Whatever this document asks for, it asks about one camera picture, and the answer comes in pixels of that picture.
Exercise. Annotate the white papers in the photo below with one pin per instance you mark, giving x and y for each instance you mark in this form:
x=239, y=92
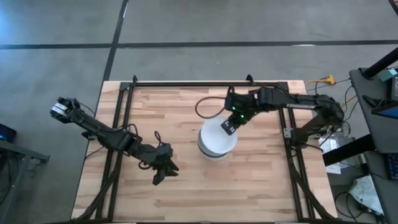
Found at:
x=332, y=168

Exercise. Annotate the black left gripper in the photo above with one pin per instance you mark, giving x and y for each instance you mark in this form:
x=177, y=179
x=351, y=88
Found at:
x=160, y=155

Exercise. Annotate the white plastic bag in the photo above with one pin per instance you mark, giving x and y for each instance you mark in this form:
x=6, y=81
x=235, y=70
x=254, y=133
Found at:
x=365, y=193

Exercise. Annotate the black pole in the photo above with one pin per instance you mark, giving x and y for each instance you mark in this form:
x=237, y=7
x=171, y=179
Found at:
x=381, y=63

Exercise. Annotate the grey desk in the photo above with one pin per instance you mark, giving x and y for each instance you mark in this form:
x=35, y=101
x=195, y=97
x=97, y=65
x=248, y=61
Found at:
x=382, y=133

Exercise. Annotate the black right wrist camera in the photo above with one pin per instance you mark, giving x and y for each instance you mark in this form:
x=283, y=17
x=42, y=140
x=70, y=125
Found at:
x=236, y=99

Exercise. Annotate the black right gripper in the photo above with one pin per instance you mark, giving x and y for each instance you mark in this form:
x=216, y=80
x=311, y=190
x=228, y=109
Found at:
x=244, y=113

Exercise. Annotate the black table clamp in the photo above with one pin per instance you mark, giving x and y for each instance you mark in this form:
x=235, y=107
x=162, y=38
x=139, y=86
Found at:
x=88, y=135

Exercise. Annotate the dark keyboard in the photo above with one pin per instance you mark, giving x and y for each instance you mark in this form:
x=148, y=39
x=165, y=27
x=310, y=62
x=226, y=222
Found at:
x=393, y=166

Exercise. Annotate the tablet with blue screen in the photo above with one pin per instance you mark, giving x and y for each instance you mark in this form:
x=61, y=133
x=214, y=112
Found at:
x=390, y=112

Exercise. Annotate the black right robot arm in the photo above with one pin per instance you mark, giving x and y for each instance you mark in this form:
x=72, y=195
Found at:
x=298, y=101

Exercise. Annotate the black bowl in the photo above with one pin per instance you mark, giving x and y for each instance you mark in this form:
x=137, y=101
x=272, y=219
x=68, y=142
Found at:
x=206, y=153

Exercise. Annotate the grey metal stand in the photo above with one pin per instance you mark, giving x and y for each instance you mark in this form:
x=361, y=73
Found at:
x=21, y=152

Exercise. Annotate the black beam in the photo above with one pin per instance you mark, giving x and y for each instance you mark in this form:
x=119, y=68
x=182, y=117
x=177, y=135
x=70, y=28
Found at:
x=348, y=151

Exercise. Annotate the teal box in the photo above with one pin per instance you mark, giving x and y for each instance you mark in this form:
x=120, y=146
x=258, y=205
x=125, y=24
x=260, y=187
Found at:
x=389, y=75

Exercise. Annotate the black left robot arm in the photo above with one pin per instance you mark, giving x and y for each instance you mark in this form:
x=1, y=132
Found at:
x=99, y=130

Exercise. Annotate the dark device with blue light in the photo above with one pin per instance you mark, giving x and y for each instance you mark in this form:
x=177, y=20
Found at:
x=7, y=132

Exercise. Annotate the yellow power plug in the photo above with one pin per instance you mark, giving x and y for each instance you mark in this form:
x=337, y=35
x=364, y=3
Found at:
x=330, y=80

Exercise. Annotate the black aluminium frame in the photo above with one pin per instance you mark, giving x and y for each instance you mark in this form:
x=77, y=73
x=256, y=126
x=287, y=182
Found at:
x=186, y=84

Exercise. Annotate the white bowl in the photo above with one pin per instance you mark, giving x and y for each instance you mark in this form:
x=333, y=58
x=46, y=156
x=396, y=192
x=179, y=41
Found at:
x=217, y=138
x=214, y=157

